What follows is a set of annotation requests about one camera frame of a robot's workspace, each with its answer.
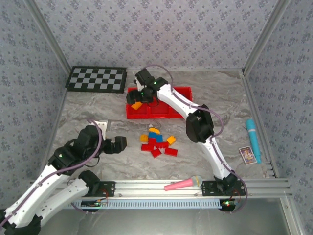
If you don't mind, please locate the left circuit board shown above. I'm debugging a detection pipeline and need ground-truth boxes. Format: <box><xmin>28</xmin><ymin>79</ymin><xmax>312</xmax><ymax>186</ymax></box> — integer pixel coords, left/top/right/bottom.
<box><xmin>81</xmin><ymin>199</ymin><xmax>109</xmax><ymax>209</ymax></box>

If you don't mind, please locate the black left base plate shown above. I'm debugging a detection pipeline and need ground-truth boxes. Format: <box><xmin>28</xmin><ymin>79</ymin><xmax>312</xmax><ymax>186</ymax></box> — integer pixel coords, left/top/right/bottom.
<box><xmin>84</xmin><ymin>180</ymin><xmax>116</xmax><ymax>198</ymax></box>

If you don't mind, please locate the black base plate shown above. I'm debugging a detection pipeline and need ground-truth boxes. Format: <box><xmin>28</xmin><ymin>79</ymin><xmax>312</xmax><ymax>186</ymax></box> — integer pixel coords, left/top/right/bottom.
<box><xmin>201</xmin><ymin>180</ymin><xmax>246</xmax><ymax>197</ymax></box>
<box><xmin>84</xmin><ymin>180</ymin><xmax>116</xmax><ymax>198</ymax></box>

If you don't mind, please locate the circuit board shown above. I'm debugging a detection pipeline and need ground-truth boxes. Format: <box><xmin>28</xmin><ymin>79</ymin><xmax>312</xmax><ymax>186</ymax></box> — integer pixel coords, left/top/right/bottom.
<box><xmin>218</xmin><ymin>199</ymin><xmax>237</xmax><ymax>212</ymax></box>
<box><xmin>81</xmin><ymin>199</ymin><xmax>109</xmax><ymax>209</ymax></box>

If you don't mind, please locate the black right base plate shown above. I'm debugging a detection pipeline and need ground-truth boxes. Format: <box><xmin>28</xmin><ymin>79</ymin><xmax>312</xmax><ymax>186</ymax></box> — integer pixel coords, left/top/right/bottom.
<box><xmin>201</xmin><ymin>180</ymin><xmax>246</xmax><ymax>197</ymax></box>

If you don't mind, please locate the teal handheld wand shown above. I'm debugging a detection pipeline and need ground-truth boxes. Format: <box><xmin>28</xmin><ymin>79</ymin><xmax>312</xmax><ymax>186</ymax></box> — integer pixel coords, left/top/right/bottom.
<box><xmin>245</xmin><ymin>118</ymin><xmax>263</xmax><ymax>165</ymax></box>

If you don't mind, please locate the small printed card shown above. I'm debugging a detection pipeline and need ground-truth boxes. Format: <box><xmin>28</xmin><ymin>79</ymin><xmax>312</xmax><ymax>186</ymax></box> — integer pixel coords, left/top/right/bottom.
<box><xmin>239</xmin><ymin>145</ymin><xmax>258</xmax><ymax>165</ymax></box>

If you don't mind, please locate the right circuit board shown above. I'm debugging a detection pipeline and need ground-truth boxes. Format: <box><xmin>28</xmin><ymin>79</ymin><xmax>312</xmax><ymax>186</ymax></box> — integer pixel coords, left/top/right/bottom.
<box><xmin>218</xmin><ymin>199</ymin><xmax>237</xmax><ymax>212</ymax></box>

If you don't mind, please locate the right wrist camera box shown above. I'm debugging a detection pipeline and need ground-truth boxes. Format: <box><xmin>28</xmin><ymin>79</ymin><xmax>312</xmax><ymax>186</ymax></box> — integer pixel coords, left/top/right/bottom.
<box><xmin>134</xmin><ymin>69</ymin><xmax>156</xmax><ymax>88</ymax></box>

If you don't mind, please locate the aluminium side rail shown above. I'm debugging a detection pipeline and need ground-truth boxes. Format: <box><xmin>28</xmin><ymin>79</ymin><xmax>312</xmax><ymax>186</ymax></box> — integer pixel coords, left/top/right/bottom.
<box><xmin>240</xmin><ymin>69</ymin><xmax>280</xmax><ymax>179</ymax></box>

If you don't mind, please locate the black and grey chessboard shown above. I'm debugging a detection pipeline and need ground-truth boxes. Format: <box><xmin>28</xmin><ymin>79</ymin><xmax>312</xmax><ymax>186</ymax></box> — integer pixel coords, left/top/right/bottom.
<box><xmin>66</xmin><ymin>66</ymin><xmax>128</xmax><ymax>94</ymax></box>

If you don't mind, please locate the aluminium corner post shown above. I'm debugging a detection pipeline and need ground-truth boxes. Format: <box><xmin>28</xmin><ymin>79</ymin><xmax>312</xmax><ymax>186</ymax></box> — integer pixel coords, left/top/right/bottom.
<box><xmin>244</xmin><ymin>0</ymin><xmax>292</xmax><ymax>73</ymax></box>
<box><xmin>23</xmin><ymin>0</ymin><xmax>72</xmax><ymax>72</ymax></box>

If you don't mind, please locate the long red lego brick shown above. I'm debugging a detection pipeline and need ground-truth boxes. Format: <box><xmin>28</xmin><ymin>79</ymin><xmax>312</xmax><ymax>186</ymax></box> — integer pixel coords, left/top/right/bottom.
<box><xmin>164</xmin><ymin>146</ymin><xmax>179</xmax><ymax>157</ymax></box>

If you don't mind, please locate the pale blue cable duct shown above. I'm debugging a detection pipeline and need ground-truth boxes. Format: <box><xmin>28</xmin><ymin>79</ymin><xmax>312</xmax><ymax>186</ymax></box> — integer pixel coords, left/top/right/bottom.
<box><xmin>71</xmin><ymin>198</ymin><xmax>223</xmax><ymax>210</ymax></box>

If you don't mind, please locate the pink toy microphone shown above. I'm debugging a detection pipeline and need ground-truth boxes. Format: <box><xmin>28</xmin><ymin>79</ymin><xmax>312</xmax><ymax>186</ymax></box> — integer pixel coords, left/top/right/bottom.
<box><xmin>164</xmin><ymin>175</ymin><xmax>203</xmax><ymax>192</ymax></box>

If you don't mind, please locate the aluminium frame rail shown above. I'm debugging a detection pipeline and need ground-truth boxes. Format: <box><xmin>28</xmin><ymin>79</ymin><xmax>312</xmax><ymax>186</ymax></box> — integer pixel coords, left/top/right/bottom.
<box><xmin>29</xmin><ymin>178</ymin><xmax>293</xmax><ymax>199</ymax></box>

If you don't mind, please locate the red plastic bin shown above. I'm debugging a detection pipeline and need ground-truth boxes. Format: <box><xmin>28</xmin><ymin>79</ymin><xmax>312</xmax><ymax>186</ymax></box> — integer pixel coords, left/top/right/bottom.
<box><xmin>126</xmin><ymin>87</ymin><xmax>151</xmax><ymax>120</ymax></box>
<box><xmin>170</xmin><ymin>86</ymin><xmax>193</xmax><ymax>119</ymax></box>
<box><xmin>148</xmin><ymin>97</ymin><xmax>172</xmax><ymax>119</ymax></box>

